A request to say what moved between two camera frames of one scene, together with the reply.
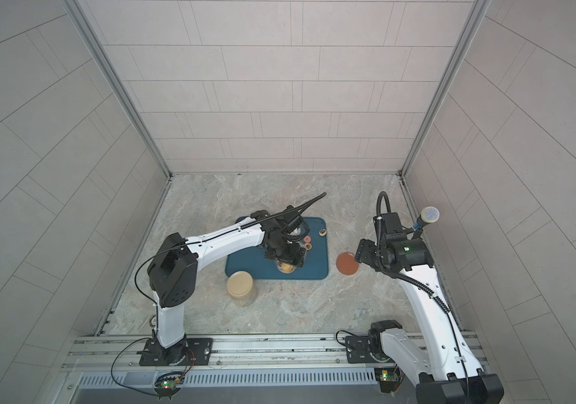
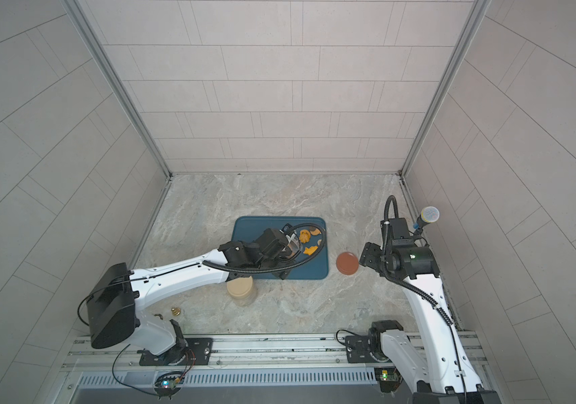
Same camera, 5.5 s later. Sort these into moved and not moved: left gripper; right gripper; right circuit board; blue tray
Moved: left gripper
Not moved: right gripper; blue tray; right circuit board
